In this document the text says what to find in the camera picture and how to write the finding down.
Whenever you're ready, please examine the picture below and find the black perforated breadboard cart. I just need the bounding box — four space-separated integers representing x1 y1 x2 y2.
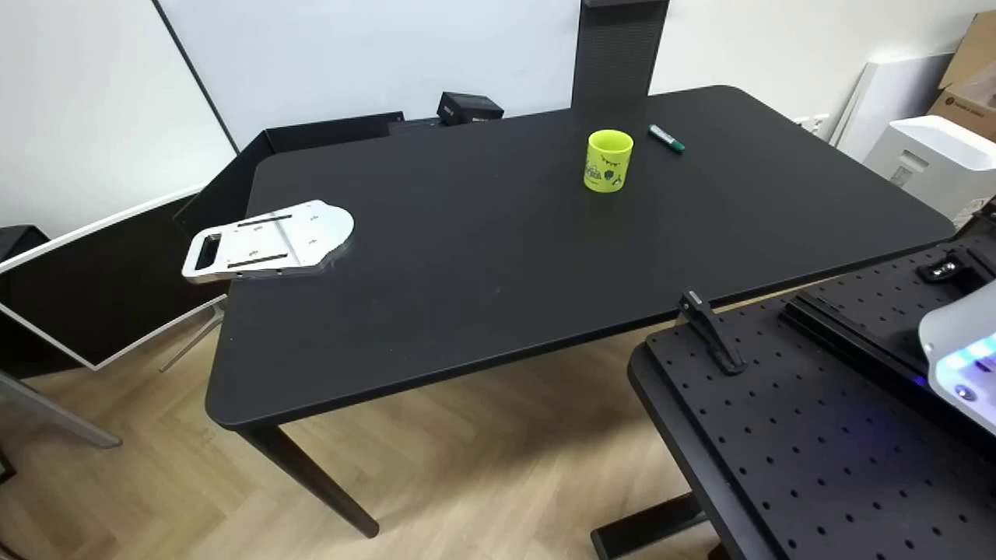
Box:
589 243 996 560

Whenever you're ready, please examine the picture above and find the white framed dark panel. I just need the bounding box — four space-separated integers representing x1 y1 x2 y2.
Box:
0 204 223 377

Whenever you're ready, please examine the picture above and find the green marker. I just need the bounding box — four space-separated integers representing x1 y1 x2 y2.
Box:
648 126 687 156

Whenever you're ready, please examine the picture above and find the black table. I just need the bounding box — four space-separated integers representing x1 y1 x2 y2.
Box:
206 89 951 534

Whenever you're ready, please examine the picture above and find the black clamp lever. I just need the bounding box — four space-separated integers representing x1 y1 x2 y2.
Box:
678 290 743 377

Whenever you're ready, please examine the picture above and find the black vertical column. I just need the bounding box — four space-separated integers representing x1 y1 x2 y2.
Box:
573 0 670 109

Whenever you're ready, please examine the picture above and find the cardboard box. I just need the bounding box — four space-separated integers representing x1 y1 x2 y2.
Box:
930 9 996 141

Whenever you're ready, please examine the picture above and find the white box appliance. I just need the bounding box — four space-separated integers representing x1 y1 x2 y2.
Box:
864 114 996 228

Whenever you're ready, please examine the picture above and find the white whiteboard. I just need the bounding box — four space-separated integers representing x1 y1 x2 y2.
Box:
153 0 578 150

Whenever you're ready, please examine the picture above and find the white metal mounting plate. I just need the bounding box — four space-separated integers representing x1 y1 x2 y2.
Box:
180 200 355 285

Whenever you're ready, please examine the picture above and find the black mounting plate on cart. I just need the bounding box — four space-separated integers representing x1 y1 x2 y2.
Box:
781 243 996 391

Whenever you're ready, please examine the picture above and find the small black box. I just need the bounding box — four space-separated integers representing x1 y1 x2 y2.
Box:
435 95 504 126

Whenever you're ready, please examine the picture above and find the white leaning board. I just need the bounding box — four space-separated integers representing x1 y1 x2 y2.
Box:
832 52 949 158

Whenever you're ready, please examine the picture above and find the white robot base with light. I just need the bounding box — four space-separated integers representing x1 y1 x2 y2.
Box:
918 280 996 436

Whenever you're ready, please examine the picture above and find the yellow-green mug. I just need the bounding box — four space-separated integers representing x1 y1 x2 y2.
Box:
583 127 636 192

